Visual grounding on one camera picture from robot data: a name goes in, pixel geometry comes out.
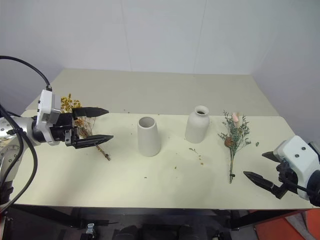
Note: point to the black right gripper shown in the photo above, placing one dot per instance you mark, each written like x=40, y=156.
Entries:
x=290, y=175

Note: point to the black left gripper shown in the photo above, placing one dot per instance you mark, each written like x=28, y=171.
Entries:
x=63, y=123

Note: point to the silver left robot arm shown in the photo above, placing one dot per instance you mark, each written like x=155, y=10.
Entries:
x=15, y=125

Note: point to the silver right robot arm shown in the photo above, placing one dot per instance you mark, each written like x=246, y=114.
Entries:
x=315, y=185

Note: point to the white tapered cylinder vase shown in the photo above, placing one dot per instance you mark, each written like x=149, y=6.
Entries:
x=148, y=137

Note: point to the white bottle-shaped vase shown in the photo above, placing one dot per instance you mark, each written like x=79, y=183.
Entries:
x=197, y=127

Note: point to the yellow dried flower bunch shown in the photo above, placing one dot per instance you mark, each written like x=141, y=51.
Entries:
x=67, y=102

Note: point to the green and pink flower bunch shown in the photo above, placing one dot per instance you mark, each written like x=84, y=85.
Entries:
x=235, y=135

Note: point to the red floor mat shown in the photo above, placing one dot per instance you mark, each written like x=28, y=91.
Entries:
x=287, y=227

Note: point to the small dried twig scrap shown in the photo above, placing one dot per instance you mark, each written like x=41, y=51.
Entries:
x=193, y=150

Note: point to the dark rounded shape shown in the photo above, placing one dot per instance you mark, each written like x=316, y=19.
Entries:
x=126, y=233

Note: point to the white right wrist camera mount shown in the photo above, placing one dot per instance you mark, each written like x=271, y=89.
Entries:
x=297, y=155

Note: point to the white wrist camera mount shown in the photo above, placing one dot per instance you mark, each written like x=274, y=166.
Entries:
x=297, y=155
x=46, y=102

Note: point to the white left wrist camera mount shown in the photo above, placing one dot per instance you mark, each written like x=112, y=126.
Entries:
x=46, y=102

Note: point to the black table frame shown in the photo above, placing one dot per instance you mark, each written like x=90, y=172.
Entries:
x=50, y=216

